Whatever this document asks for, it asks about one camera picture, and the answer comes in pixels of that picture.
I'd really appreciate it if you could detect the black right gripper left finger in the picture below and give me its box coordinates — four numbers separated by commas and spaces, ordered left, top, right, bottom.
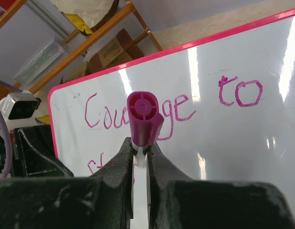
0, 138, 133, 229

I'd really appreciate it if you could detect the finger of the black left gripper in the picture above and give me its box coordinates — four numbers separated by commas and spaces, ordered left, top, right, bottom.
12, 125, 74, 177

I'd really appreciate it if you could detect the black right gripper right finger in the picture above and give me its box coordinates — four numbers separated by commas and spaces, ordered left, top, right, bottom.
146, 145, 295, 229

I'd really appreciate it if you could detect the magenta-capped whiteboard marker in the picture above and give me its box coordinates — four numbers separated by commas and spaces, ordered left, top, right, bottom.
127, 91, 164, 167

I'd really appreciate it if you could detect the pink-framed whiteboard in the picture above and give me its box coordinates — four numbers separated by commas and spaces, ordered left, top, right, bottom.
48, 8, 295, 218

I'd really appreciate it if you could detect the brown cardboard box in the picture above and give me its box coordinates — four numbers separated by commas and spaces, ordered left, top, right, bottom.
60, 61, 91, 84

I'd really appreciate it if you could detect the silver foil box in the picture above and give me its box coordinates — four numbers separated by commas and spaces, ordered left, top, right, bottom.
13, 40, 65, 85

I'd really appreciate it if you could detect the dark brown small box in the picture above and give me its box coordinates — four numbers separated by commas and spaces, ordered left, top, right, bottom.
89, 29, 144, 73

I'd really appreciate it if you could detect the white bag upper shelf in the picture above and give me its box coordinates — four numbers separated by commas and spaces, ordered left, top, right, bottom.
51, 0, 119, 35

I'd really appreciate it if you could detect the orange wooden shelf rack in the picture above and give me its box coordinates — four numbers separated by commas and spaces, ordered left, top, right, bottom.
0, 0, 162, 93

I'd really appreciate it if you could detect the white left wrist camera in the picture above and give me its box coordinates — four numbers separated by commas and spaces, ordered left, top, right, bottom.
0, 92, 41, 120

